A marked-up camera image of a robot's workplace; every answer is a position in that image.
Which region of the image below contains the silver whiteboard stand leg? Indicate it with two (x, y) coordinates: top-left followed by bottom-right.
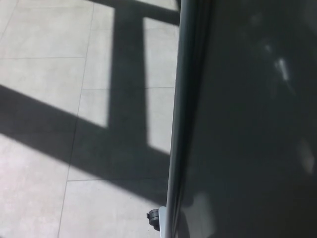
(158, 206), (168, 238)

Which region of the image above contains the small black latch knob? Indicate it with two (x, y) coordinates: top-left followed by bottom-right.
(146, 208), (162, 233)

